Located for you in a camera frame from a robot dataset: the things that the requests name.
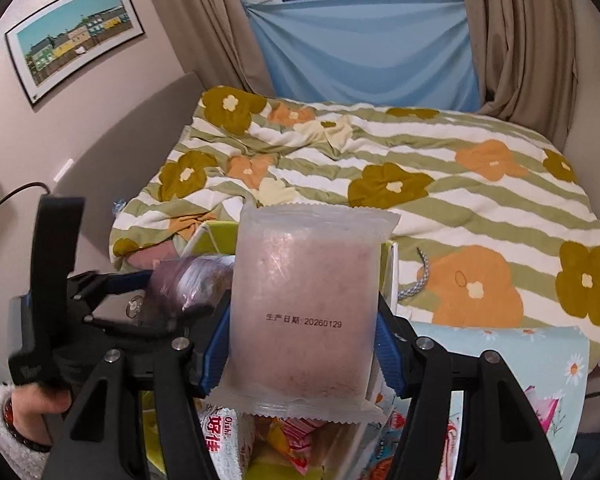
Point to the dark purple snack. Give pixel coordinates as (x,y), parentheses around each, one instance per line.
(178,287)

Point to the framed colourful houses picture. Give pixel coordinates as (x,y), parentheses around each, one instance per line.
(61,38)

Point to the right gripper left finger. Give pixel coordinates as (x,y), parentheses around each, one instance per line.
(103,436)

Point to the beige curtain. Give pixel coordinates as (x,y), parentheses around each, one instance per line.
(214,40)
(524,54)

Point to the beige left curtain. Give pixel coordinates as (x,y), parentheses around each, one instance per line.
(214,40)

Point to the floral striped bed blanket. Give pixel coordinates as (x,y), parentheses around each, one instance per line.
(490,213)

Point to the person's left hand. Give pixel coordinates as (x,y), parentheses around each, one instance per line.
(30,406)

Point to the light blue window cloth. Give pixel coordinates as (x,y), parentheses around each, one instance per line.
(382,52)

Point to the beige right curtain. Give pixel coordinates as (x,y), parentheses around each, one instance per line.
(524,54)

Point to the red white Oishi bag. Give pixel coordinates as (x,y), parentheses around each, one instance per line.
(230,437)

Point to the translucent pink snack pack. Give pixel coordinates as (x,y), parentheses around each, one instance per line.
(305,309)

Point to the pink pillow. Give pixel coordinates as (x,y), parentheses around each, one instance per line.
(148,258)

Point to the grey upholstered headboard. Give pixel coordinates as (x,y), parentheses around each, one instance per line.
(123,161)

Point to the daisy print blue tablecloth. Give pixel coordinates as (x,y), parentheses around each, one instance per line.
(500,435)

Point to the green cardboard storage box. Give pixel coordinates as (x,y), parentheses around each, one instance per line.
(300,339)

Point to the pink strawberry snack bag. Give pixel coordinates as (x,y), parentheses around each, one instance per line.
(292,438)

